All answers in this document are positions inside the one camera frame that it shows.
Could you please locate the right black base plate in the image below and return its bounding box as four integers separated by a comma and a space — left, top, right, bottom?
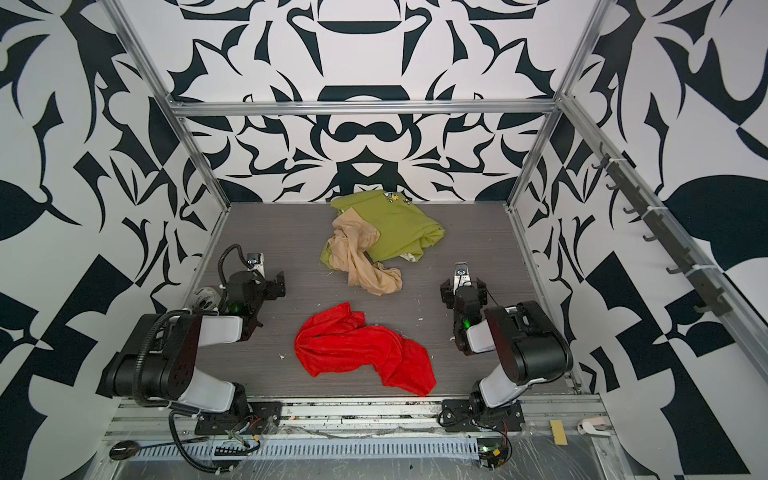
436, 399, 526, 432

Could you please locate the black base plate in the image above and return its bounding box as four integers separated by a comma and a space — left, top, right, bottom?
436, 399, 526, 432
194, 401, 283, 436

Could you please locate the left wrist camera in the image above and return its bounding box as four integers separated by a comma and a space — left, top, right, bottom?
246, 252, 265, 278

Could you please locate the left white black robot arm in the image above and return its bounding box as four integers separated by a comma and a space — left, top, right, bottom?
96, 270, 286, 419

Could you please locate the red cloth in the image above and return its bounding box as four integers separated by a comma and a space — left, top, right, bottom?
294, 303, 437, 396

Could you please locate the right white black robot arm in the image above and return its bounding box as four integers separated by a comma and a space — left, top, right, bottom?
440, 275, 573, 413

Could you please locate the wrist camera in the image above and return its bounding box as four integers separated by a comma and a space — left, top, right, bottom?
246, 252, 265, 278
452, 262, 472, 291

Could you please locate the green cloth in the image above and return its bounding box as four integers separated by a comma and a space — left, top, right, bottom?
330, 190, 445, 263

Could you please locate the black corrugated cable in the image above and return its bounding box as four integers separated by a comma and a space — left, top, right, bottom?
131, 308, 262, 475

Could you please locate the black round disc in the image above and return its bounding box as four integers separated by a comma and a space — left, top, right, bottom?
108, 440, 142, 461

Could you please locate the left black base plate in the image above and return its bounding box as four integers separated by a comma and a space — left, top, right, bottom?
194, 401, 283, 436

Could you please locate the yellow tape piece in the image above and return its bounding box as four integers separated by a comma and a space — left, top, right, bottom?
550, 420, 568, 446

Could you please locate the white tape piece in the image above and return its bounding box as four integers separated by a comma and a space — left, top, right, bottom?
577, 416, 611, 437

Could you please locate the beige cloth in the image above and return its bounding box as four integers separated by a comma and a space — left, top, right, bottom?
321, 208, 403, 296

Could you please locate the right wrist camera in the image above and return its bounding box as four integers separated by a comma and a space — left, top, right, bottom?
452, 262, 472, 291

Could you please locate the small black electronics board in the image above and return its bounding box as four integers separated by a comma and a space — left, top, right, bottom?
478, 437, 512, 470

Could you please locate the white slotted cable duct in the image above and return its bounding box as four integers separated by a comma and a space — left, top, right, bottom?
128, 437, 481, 462

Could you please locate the grey wall hook rack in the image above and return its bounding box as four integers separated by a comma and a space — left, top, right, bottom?
592, 145, 734, 317

